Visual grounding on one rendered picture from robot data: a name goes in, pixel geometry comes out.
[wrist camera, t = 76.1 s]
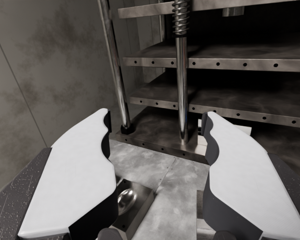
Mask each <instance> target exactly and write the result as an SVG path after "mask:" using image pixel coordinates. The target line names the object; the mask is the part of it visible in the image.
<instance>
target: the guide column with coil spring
mask: <svg viewBox="0 0 300 240"><path fill-rule="evenodd" d="M180 1H184V0H174V3H176V2H180ZM184 6H187V2H185V3H182V4H177V5H174V9H176V8H180V7H184ZM183 12H187V8H186V9H182V10H177V11H175V14H179V13H183ZM186 17H187V14H185V15H181V16H176V17H175V20H178V19H183V18H186ZM184 23H187V20H183V21H178V22H175V25H180V24H184ZM186 28H187V25H185V26H181V27H176V28H175V30H182V29H186ZM186 33H187V30H186V31H182V32H177V33H175V34H177V35H178V34H186ZM176 65H177V91H178V118H179V143H180V144H183V145H184V144H187V143H188V41H187V37H183V38H176Z"/></svg>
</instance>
